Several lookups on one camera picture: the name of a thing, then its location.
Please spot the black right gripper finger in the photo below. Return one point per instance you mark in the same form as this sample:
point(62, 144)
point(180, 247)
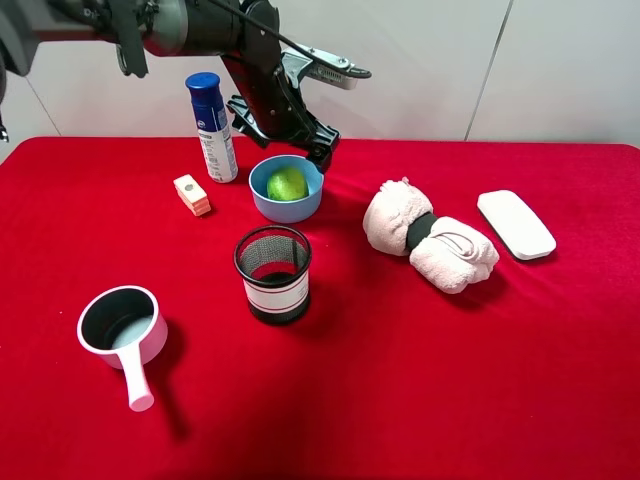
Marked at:
point(320, 155)

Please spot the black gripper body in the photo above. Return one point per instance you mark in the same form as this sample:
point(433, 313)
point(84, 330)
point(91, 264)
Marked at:
point(270, 109)

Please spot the green lime fruit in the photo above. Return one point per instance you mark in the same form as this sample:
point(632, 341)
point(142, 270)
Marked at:
point(287, 184)

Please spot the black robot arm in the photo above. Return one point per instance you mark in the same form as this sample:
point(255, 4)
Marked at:
point(244, 34)

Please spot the light blue bowl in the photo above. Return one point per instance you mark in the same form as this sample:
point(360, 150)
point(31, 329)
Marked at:
point(286, 212)

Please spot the blue white spray can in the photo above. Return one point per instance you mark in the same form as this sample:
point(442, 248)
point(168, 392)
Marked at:
point(212, 126)

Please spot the black mesh pen cup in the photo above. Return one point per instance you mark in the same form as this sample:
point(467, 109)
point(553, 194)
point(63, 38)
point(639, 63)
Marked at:
point(274, 263)

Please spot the orange layered cake block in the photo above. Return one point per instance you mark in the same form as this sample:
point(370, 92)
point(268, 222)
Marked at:
point(192, 194)

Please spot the rolled beige towel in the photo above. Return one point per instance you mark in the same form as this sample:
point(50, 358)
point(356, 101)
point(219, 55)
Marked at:
point(449, 254)

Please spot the white whiteboard eraser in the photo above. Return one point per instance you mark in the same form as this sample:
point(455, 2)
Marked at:
point(517, 225)

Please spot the red velvet tablecloth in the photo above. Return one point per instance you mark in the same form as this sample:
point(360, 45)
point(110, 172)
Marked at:
point(532, 374)

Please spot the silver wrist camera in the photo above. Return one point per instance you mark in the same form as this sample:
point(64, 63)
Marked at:
point(307, 62)

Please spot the pink saucepan with handle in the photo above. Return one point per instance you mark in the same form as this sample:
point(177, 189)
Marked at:
point(124, 327)

